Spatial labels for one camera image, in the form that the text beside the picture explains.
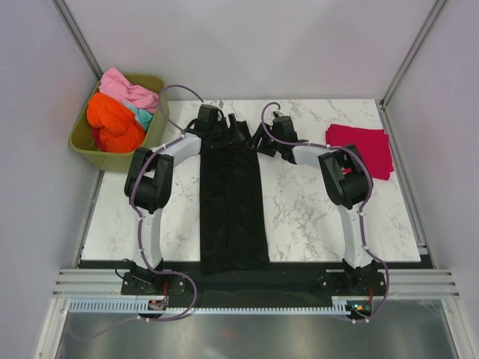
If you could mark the left aluminium frame post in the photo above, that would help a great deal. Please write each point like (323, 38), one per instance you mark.
(75, 31)

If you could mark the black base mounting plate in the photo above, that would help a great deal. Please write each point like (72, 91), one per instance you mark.
(277, 285)

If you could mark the aluminium frame post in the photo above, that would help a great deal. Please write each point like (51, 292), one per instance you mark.
(75, 31)
(424, 31)

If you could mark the folded red t shirt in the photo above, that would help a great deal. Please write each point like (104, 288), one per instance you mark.
(373, 146)

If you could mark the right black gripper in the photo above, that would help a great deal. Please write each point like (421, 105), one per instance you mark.
(263, 133)

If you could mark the white slotted cable duct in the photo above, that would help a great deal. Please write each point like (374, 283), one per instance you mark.
(150, 307)

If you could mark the pink t shirt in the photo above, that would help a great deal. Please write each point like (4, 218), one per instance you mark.
(138, 90)

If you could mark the black t shirt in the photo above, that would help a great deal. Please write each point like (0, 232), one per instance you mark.
(232, 209)

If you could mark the teal t shirt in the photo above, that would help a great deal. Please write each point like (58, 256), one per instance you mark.
(142, 117)

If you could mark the aluminium cross rail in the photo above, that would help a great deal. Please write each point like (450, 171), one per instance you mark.
(404, 284)

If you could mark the right aluminium frame post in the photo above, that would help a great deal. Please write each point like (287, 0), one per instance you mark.
(424, 31)

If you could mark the olive green plastic bin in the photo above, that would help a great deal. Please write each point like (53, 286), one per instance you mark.
(82, 141)

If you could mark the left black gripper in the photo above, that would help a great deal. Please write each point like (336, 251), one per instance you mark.
(233, 136)

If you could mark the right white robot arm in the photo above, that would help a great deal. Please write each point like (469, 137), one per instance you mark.
(346, 179)

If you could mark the orange t shirt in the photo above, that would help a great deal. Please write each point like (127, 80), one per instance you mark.
(118, 130)

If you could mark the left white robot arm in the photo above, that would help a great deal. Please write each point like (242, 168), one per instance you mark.
(149, 185)

